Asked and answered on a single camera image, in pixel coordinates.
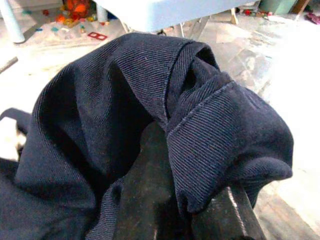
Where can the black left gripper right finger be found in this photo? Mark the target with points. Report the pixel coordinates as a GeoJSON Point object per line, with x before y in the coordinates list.
{"type": "Point", "coordinates": [225, 220]}

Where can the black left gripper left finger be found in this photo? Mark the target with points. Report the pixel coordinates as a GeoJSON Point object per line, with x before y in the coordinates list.
{"type": "Point", "coordinates": [152, 180]}

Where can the navy blue garment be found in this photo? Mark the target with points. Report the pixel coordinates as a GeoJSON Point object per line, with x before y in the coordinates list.
{"type": "Point", "coordinates": [100, 87]}

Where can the light blue folding table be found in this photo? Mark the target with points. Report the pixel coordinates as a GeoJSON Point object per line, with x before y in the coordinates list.
{"type": "Point", "coordinates": [162, 12]}

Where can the orange plastic toys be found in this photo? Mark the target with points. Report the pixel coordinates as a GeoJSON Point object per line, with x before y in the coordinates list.
{"type": "Point", "coordinates": [77, 8]}

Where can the white paper sheet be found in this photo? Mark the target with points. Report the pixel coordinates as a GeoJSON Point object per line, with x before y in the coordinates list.
{"type": "Point", "coordinates": [275, 18]}

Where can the green plastic bin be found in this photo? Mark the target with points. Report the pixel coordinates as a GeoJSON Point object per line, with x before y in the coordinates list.
{"type": "Point", "coordinates": [277, 6]}

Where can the magenta slippers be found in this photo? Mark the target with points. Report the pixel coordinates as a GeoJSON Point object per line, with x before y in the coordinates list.
{"type": "Point", "coordinates": [313, 18]}

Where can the brown wooden post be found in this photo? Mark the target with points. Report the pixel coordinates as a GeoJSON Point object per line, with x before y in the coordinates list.
{"type": "Point", "coordinates": [301, 6]}

